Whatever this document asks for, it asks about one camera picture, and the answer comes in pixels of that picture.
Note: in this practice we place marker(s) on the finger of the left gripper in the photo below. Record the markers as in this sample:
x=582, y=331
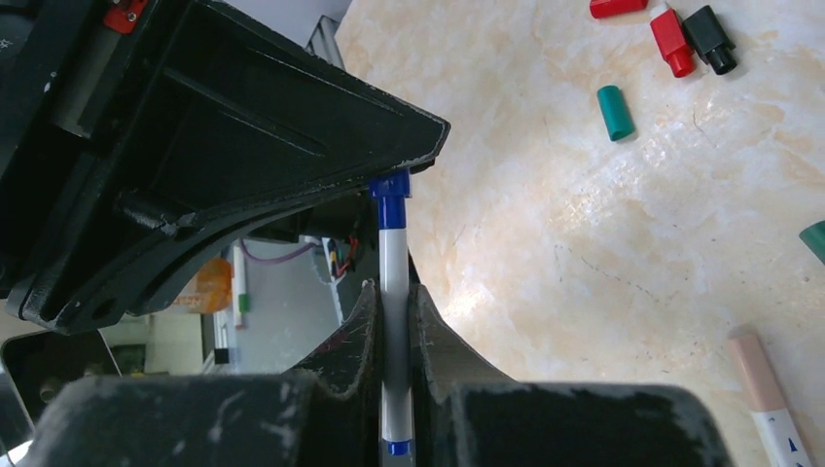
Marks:
x=139, y=138

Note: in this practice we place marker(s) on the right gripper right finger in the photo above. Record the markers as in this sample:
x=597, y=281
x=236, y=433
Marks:
x=469, y=413

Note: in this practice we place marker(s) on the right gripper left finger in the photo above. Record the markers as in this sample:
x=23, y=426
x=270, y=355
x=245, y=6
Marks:
x=321, y=412

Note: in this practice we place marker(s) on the white marker blue cap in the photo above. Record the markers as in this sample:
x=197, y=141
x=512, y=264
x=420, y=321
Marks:
x=391, y=192

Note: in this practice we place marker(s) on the white marker pink cap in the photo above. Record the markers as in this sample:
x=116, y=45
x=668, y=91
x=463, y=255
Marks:
x=765, y=399

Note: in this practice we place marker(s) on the green pen cap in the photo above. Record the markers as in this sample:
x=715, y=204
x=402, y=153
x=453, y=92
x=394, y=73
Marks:
x=615, y=113

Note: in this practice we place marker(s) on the dark green pen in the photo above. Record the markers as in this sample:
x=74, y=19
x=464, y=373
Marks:
x=813, y=237

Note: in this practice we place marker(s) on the red pen cap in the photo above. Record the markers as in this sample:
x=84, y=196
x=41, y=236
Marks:
x=601, y=9

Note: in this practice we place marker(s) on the black pen cap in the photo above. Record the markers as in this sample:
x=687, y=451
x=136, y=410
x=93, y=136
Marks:
x=709, y=39

